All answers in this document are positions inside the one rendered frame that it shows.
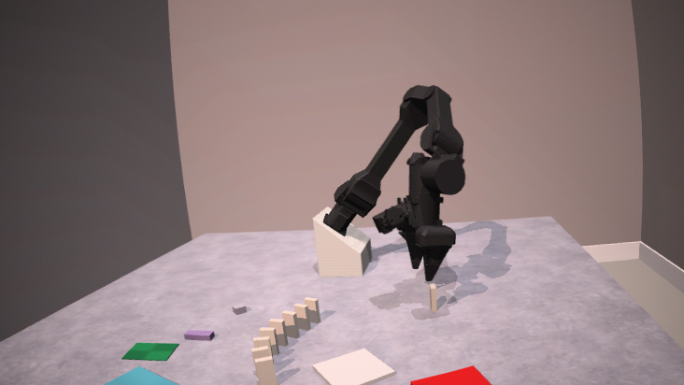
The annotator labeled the purple rectangular block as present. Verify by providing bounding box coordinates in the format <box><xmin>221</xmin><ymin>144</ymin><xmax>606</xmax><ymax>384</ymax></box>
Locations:
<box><xmin>184</xmin><ymin>330</ymin><xmax>215</xmax><ymax>341</ymax></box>

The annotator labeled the green flat tile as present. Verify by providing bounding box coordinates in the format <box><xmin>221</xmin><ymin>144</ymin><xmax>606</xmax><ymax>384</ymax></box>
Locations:
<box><xmin>122</xmin><ymin>343</ymin><xmax>179</xmax><ymax>361</ymax></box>

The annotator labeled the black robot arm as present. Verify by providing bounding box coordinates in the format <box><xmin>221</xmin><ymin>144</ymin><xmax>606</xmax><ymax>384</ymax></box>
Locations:
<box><xmin>323</xmin><ymin>85</ymin><xmax>465</xmax><ymax>236</ymax></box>

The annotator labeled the teal rectangular block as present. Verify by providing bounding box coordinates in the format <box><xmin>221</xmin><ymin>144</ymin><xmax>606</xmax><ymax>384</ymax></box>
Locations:
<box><xmin>105</xmin><ymin>366</ymin><xmax>178</xmax><ymax>385</ymax></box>

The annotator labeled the red rectangular block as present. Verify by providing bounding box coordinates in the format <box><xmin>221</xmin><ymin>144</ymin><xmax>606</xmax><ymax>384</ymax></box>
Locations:
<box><xmin>410</xmin><ymin>366</ymin><xmax>491</xmax><ymax>385</ymax></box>

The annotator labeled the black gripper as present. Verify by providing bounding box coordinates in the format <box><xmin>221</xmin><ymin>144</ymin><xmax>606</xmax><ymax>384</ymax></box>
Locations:
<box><xmin>396</xmin><ymin>191</ymin><xmax>456</xmax><ymax>281</ymax></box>

